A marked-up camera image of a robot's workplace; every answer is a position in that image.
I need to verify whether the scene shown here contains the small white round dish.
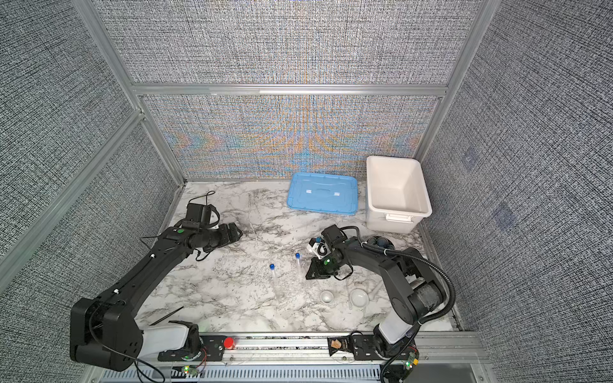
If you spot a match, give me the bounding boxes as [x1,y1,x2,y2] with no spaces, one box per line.
[320,290,335,304]

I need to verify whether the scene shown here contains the white mortar bowl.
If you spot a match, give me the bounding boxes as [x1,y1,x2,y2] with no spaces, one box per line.
[349,288,370,309]

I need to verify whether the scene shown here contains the blue plastic bin lid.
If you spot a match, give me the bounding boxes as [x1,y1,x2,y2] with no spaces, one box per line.
[287,172,359,215]

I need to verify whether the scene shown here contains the white plastic storage bin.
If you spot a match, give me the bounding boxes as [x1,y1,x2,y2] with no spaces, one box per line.
[366,156,433,234]

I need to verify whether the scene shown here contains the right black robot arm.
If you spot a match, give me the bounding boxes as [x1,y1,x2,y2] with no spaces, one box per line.
[306,225,457,359]

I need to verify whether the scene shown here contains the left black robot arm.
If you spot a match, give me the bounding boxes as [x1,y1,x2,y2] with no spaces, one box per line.
[69,200,243,371]

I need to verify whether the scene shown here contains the dark patterned ceramic bowl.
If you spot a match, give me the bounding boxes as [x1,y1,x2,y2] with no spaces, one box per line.
[367,236,395,250]

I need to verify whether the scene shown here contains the brown tag on rail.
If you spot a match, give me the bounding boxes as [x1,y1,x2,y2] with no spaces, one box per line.
[327,336,352,356]

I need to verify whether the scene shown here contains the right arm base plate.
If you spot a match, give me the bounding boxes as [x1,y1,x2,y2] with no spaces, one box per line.
[349,334,384,362]

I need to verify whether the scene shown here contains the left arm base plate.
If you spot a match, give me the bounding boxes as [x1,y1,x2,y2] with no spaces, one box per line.
[157,335,227,362]

